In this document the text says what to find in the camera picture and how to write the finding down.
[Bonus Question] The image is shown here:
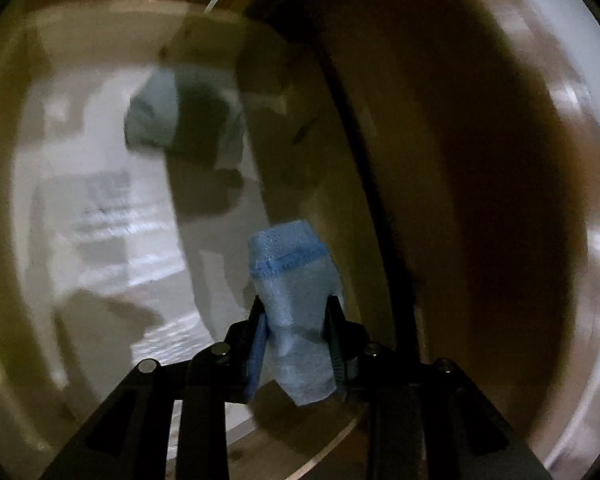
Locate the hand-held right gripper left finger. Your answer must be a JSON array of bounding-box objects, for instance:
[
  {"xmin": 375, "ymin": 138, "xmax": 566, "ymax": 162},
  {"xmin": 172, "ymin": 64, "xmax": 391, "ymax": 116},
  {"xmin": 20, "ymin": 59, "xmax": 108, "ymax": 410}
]
[{"xmin": 40, "ymin": 295, "xmax": 270, "ymax": 480}]

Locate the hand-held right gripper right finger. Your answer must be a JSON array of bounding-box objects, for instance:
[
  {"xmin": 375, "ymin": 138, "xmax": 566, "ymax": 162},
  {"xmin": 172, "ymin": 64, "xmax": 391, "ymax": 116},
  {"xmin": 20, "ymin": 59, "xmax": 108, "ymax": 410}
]
[{"xmin": 325, "ymin": 295, "xmax": 551, "ymax": 480}]

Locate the light blue sock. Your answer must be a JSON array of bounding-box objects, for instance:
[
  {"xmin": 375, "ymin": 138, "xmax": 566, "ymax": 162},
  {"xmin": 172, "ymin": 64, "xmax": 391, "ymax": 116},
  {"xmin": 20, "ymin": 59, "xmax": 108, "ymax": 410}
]
[{"xmin": 247, "ymin": 220, "xmax": 343, "ymax": 407}]

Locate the wooden drawer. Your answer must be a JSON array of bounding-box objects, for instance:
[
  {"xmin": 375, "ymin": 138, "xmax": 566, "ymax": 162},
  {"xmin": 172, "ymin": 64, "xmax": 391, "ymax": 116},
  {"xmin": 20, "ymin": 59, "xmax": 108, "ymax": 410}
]
[{"xmin": 0, "ymin": 0, "xmax": 401, "ymax": 480}]

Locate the white drawer liner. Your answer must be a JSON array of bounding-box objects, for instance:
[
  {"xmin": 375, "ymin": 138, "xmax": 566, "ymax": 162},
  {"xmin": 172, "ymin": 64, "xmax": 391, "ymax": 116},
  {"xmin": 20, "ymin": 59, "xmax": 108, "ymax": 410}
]
[{"xmin": 10, "ymin": 67, "xmax": 261, "ymax": 426}]

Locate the grey rolled garment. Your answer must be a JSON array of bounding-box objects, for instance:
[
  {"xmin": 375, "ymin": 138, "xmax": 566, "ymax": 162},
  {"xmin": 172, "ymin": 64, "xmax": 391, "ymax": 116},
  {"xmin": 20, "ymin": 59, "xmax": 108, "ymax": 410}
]
[{"xmin": 125, "ymin": 67, "xmax": 246, "ymax": 170}]

